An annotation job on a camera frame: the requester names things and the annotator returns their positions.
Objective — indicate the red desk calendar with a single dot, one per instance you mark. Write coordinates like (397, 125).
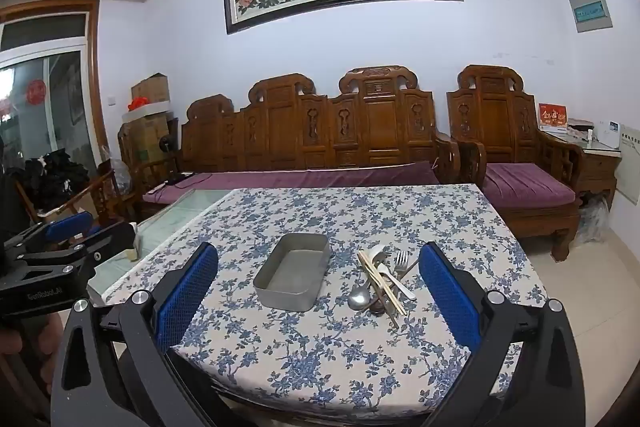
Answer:
(552, 117)

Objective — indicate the large cardboard box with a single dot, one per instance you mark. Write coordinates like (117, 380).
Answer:
(147, 139)

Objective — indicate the pile of black clothes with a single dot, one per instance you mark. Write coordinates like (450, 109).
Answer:
(55, 179)

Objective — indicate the person's left hand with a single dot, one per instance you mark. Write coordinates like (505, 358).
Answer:
(10, 352)

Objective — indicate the small white plastic spoon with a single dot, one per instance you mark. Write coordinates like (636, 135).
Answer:
(384, 270)

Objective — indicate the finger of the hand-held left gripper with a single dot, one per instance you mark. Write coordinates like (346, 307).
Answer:
(67, 226)
(107, 241)

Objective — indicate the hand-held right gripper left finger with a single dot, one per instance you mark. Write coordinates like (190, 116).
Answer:
(187, 294)

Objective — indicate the white box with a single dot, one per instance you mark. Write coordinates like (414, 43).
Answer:
(609, 134)

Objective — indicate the metal fork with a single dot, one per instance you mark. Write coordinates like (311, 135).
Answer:
(401, 263)

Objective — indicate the clear plastic bag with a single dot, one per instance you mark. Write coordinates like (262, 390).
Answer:
(594, 219)

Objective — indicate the grey wall electrical panel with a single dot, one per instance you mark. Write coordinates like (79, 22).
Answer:
(591, 10)

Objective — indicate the carved wooden sofa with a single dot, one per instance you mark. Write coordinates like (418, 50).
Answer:
(380, 117)

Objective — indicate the small cardboard box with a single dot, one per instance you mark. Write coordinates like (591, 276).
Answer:
(151, 89)

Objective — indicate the red round door decoration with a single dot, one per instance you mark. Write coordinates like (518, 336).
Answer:
(36, 92)

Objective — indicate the carved wooden armchair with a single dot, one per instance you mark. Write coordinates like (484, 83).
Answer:
(492, 117)

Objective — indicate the orange plastic bag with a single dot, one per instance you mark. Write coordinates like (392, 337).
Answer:
(138, 103)

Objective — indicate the rectangular metal tray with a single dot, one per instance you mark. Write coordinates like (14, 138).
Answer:
(295, 267)

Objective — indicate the square purple seat cushion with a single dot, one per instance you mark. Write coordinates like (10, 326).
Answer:
(525, 187)

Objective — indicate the wooden side table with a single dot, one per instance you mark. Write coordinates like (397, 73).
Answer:
(597, 172)

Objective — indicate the wooden chair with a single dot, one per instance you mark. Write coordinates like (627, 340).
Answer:
(100, 187)

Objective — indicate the blue floral tablecloth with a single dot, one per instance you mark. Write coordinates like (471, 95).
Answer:
(310, 357)

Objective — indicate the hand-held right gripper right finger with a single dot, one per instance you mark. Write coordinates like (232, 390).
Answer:
(447, 294)

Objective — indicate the wooden framed glass door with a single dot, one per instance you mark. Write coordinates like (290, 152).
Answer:
(55, 107)

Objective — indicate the small black fan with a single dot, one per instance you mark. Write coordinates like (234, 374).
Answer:
(163, 145)

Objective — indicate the dark brown chopstick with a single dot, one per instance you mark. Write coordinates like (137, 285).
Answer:
(413, 263)

